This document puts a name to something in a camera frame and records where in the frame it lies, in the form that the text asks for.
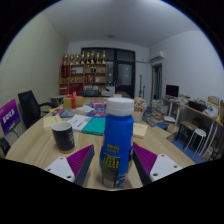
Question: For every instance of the colourful blue red book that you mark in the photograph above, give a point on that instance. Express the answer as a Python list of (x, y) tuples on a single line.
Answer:
[(65, 113), (98, 113)]

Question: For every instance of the black glass double door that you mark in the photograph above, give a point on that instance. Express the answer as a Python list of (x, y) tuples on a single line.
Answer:
[(124, 75)]

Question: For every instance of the pink purple box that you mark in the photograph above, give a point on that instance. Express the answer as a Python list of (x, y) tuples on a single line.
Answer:
[(99, 105)]

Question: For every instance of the pile of books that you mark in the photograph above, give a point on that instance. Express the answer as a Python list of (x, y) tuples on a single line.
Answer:
[(158, 111)]

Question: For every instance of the black box on desk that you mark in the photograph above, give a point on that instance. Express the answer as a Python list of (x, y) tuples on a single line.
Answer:
[(197, 106)]

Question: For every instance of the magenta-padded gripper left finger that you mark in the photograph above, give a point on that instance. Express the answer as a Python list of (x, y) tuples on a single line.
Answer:
[(80, 159)]

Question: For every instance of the white pot with pink flowers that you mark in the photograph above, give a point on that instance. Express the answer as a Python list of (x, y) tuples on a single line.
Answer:
[(139, 106)]

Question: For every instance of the white air conditioner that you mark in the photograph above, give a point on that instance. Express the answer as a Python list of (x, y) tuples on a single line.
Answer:
[(156, 55)]

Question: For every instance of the pale yellow flat box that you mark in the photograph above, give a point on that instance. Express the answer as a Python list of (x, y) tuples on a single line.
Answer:
[(50, 122)]

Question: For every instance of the white printed booklet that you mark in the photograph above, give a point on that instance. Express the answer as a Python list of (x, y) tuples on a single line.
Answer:
[(79, 122)]

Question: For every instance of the black computer monitor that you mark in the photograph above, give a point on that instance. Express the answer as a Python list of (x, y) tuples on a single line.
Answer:
[(172, 90)]

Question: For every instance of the wooden side desk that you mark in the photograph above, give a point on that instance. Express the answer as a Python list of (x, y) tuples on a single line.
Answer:
[(205, 116)]

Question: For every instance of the yellow gift box red ribbon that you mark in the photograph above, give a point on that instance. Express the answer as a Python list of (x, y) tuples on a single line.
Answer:
[(73, 101)]

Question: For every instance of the brown wooden stool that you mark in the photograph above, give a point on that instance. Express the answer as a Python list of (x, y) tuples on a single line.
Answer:
[(187, 126)]

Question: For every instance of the teal book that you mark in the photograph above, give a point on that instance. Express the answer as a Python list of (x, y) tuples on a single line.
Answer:
[(95, 126)]

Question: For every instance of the black mug with white inside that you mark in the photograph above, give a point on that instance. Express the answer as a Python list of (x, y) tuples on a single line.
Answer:
[(64, 136)]

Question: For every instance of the wooden shelf unit with trophies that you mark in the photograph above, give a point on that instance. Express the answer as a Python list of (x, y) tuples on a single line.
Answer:
[(83, 75)]

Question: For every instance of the black office chair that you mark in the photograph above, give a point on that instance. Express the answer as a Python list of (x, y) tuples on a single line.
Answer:
[(29, 107)]

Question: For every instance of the purple sign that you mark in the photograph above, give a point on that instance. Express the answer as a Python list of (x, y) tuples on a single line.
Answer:
[(9, 116)]

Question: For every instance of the yellow notepad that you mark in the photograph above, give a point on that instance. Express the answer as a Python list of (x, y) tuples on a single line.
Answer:
[(140, 130)]

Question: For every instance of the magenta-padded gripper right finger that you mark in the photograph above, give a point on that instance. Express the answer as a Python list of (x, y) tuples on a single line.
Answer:
[(145, 158)]

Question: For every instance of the white round stool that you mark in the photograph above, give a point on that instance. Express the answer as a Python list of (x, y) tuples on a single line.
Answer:
[(199, 132)]

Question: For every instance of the blue bottle with white cap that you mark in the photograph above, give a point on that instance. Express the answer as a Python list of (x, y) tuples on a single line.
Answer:
[(116, 136)]

